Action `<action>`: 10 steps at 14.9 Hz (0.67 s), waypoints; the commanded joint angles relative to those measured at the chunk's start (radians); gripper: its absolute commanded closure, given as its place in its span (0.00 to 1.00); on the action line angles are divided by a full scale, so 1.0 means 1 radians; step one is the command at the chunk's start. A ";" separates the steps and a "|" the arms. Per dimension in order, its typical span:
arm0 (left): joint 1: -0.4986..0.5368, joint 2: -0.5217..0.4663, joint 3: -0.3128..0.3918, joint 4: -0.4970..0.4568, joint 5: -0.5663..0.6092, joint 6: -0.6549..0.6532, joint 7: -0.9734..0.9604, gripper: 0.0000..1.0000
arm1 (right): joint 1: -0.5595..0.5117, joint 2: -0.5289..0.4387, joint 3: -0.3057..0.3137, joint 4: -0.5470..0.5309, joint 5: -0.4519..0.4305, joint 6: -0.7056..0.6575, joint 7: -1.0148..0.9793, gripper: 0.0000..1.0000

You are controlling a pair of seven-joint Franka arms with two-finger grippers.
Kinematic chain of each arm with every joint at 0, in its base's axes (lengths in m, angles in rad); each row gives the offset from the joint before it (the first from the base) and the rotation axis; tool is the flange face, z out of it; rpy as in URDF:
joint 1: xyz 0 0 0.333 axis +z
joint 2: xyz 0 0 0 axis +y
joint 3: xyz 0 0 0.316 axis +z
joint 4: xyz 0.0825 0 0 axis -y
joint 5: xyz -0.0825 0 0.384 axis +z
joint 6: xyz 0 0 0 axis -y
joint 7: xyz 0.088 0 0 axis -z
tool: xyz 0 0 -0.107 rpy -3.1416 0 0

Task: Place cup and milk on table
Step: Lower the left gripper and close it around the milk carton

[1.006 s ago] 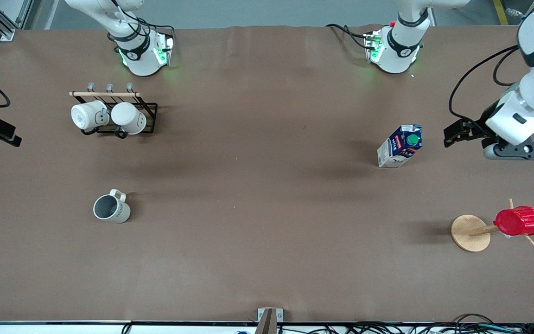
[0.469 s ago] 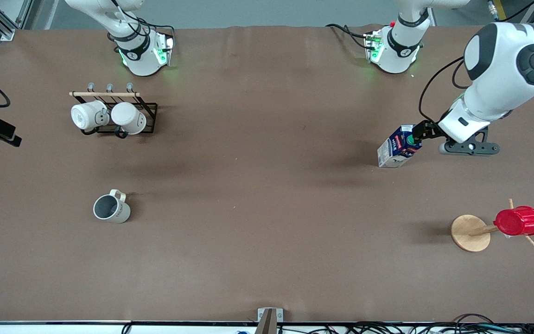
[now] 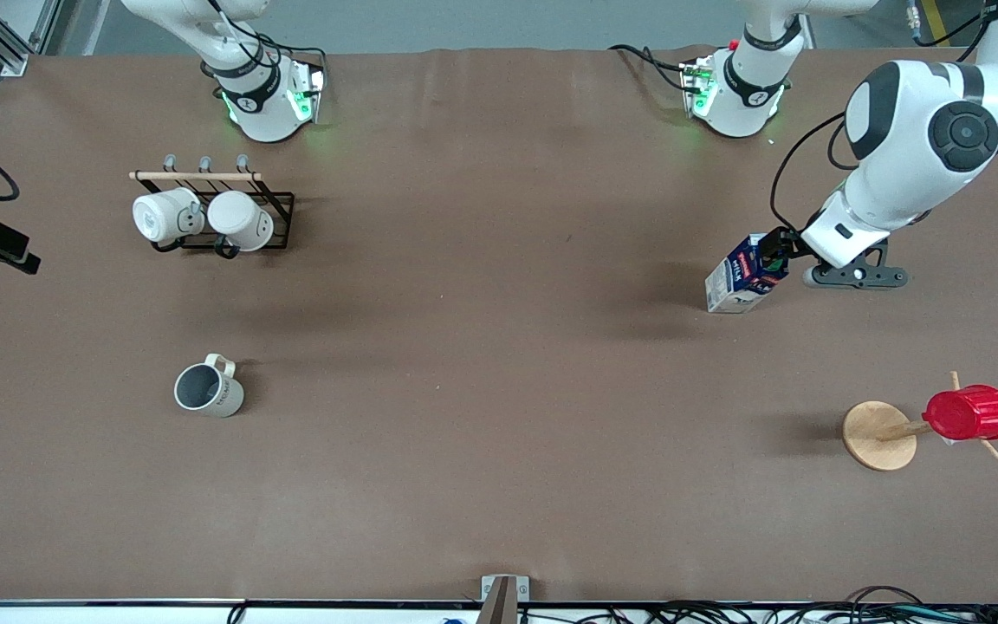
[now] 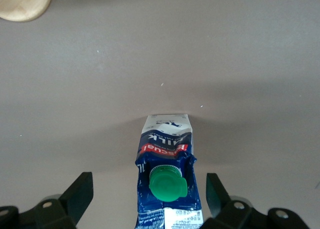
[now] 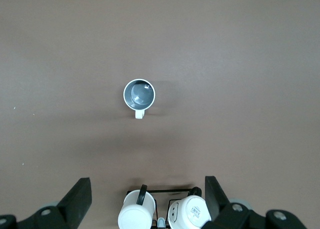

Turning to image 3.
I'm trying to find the blue white milk carton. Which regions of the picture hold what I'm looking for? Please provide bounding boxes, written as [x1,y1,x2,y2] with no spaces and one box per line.
[705,232,790,315]

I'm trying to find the red plastic cup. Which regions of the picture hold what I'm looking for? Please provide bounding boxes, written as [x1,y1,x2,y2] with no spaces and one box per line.
[923,385,998,442]

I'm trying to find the wooden mug tree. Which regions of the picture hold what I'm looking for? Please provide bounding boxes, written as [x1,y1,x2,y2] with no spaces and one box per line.
[842,371,998,471]

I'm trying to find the cream mug with dark inside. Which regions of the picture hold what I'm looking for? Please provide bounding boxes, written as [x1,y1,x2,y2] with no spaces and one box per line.
[173,353,245,419]

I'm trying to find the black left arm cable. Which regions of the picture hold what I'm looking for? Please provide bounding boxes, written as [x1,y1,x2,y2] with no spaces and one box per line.
[769,111,852,237]

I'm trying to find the black arm base cable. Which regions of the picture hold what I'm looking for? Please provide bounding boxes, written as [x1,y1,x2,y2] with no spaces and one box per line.
[607,43,701,94]

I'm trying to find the black cable tangle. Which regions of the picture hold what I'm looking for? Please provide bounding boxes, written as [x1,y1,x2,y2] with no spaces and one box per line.
[638,586,998,624]

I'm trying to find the grey metal table bracket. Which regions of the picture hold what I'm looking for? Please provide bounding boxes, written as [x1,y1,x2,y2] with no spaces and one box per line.
[480,575,530,624]

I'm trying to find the white mug with black handle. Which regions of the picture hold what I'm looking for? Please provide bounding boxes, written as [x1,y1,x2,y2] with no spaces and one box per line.
[207,191,275,254]

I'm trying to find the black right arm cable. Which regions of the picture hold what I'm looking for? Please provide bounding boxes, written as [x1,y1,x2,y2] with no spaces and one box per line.
[204,0,327,72]

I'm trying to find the black wire mug rack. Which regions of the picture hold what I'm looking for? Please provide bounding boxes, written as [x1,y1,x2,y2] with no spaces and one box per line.
[128,154,295,260]

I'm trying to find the white mug with grey handle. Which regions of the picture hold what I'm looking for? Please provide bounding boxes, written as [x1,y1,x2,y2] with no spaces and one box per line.
[133,187,205,246]

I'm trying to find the aluminium frame profile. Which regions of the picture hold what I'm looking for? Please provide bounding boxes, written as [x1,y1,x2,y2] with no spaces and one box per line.
[0,0,60,77]

